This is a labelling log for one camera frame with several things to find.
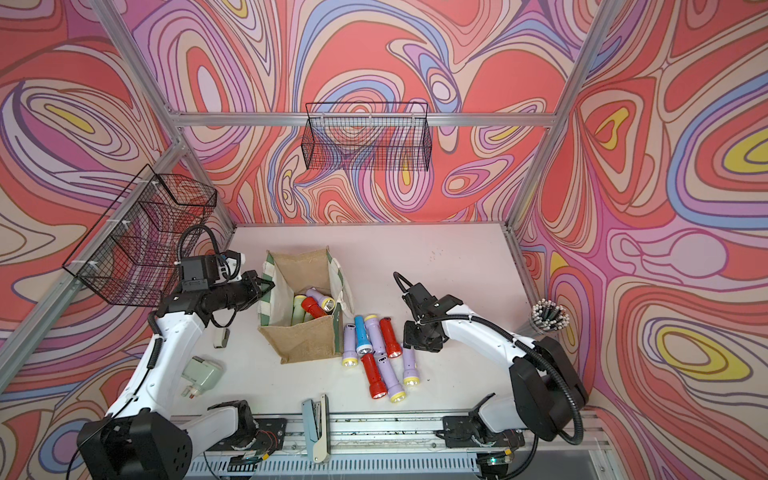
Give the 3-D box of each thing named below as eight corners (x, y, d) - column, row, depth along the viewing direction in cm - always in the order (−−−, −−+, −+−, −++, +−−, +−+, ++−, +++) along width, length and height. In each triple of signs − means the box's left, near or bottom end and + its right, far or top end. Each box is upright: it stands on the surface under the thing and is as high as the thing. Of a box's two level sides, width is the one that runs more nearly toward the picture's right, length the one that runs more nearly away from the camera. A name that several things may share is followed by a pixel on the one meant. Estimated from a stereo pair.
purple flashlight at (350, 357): (341, 366, 86) (340, 362, 83) (345, 328, 93) (344, 323, 91) (358, 366, 86) (357, 362, 83) (360, 328, 93) (359, 323, 91)
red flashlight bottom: (373, 400, 81) (372, 397, 78) (360, 360, 88) (360, 356, 85) (388, 394, 82) (388, 391, 79) (374, 355, 89) (374, 351, 86)
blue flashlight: (357, 355, 87) (356, 351, 85) (352, 320, 94) (351, 316, 92) (372, 352, 88) (372, 348, 85) (366, 317, 95) (366, 313, 93)
